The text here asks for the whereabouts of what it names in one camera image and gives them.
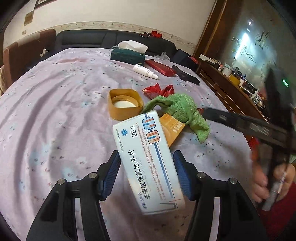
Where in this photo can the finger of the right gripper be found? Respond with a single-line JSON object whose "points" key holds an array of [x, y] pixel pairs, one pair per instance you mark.
{"points": [[222, 117]]}

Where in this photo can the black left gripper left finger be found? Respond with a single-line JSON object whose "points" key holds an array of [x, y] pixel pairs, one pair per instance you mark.
{"points": [[56, 217]]}

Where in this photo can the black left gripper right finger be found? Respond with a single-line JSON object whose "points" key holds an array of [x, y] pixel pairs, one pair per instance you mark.
{"points": [[238, 218]]}

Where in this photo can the green towel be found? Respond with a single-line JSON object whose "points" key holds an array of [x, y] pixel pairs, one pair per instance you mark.
{"points": [[183, 108]]}

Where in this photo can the red wrapper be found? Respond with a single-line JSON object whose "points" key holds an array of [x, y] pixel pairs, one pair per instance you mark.
{"points": [[155, 90]]}

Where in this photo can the white blue medicine box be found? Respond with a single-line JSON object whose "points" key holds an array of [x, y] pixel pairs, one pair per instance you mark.
{"points": [[148, 164]]}

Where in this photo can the gold square lid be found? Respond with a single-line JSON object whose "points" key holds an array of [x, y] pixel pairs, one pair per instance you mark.
{"points": [[124, 104]]}

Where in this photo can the person's right hand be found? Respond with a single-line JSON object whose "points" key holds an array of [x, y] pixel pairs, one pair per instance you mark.
{"points": [[260, 184]]}

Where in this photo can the wooden sideboard cabinet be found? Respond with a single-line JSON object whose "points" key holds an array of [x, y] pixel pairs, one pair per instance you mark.
{"points": [[233, 98]]}

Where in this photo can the yellow box on sideboard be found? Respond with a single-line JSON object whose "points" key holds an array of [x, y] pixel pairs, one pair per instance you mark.
{"points": [[234, 80]]}

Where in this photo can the white jar on sideboard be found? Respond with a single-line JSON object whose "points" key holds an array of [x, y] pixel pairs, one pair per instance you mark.
{"points": [[227, 70]]}

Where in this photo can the orange flat packet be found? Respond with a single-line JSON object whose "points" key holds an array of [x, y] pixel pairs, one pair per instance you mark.
{"points": [[171, 127]]}

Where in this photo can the frosted glass panel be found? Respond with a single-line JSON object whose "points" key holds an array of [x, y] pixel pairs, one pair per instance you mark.
{"points": [[259, 38]]}

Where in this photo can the red leather pouch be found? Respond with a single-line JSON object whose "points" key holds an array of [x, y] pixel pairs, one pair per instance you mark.
{"points": [[161, 68]]}

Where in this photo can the clear plastic bag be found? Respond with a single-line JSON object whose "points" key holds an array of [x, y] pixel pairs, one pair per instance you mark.
{"points": [[163, 56]]}

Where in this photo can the floral purple tablecloth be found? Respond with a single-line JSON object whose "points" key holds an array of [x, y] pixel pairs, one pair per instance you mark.
{"points": [[55, 124]]}

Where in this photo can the white spray bottle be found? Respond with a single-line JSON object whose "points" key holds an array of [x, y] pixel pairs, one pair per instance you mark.
{"points": [[145, 72]]}

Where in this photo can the red ornament on sofa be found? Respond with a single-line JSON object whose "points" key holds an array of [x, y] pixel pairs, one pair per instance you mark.
{"points": [[155, 34]]}

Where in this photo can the green tissue box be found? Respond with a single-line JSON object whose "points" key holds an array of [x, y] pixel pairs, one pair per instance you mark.
{"points": [[130, 52]]}

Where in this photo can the black leather sofa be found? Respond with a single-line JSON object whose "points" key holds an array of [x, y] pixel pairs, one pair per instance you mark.
{"points": [[108, 38]]}

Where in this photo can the white charger plug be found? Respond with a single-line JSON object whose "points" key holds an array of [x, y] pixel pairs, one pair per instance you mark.
{"points": [[44, 52]]}

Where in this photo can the brown armchair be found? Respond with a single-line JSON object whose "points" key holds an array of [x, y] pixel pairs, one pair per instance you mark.
{"points": [[20, 56]]}

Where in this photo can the framed horse painting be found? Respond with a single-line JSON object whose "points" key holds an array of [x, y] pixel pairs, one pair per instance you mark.
{"points": [[40, 3]]}

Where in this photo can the small gold wall plaque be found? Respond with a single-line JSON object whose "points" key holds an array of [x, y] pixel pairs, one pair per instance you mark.
{"points": [[28, 18]]}

